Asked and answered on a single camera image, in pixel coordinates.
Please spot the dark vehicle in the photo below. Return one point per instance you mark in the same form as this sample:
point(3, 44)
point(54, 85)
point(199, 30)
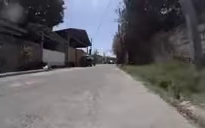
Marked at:
point(88, 60)

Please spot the grey concrete road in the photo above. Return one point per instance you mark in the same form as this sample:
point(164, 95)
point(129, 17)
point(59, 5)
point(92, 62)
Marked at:
point(90, 96)

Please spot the row of trees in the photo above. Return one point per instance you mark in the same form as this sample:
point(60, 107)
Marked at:
point(140, 30)

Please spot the grass verge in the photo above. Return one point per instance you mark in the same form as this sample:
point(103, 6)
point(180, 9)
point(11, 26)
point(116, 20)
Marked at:
point(170, 78)

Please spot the building with dark roof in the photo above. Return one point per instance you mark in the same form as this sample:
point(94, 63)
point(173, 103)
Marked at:
point(26, 50)

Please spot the raised kerb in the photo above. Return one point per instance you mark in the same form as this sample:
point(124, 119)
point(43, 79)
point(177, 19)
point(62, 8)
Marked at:
point(16, 73)

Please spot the large dark tree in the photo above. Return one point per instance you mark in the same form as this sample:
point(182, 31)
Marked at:
point(33, 11)

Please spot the grey pole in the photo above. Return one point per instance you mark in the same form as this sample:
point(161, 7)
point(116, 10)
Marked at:
point(193, 30)

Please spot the grey stone wall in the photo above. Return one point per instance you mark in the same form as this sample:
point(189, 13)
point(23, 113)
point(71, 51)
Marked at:
point(180, 43)

